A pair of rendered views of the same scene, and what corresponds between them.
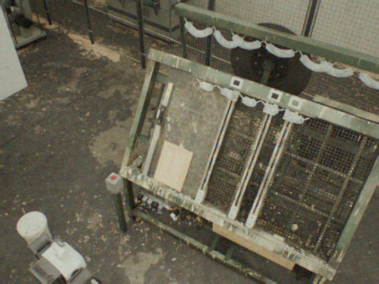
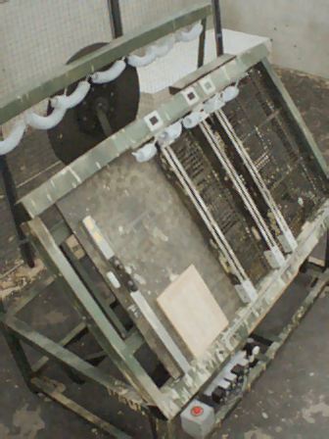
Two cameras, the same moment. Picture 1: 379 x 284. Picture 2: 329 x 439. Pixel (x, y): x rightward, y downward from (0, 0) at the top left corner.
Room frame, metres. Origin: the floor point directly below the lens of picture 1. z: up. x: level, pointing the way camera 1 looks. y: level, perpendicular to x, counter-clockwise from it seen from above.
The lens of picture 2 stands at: (1.90, 2.34, 3.27)
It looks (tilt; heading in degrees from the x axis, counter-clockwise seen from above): 36 degrees down; 282
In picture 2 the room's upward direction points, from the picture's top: 7 degrees counter-clockwise
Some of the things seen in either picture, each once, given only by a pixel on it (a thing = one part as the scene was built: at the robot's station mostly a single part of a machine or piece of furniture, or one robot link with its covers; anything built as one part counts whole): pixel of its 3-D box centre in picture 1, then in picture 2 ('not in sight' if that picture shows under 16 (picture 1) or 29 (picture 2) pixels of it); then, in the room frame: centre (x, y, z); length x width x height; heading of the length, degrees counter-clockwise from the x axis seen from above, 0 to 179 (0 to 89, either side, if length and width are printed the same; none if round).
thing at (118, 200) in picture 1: (120, 211); not in sight; (2.21, 0.75, 0.38); 0.06 x 0.06 x 0.75; 61
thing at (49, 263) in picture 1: (60, 271); not in sight; (1.10, 0.89, 1.23); 0.34 x 0.30 x 0.36; 54
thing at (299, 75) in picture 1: (268, 65); (99, 106); (2.87, -0.69, 1.85); 0.80 x 0.06 x 0.80; 61
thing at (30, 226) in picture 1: (34, 229); not in sight; (2.02, 1.67, 0.24); 0.32 x 0.30 x 0.47; 54
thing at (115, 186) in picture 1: (115, 183); (198, 420); (2.21, 0.75, 0.84); 0.12 x 0.12 x 0.18; 61
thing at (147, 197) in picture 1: (155, 207); (234, 376); (2.06, 0.33, 0.69); 0.50 x 0.14 x 0.24; 61
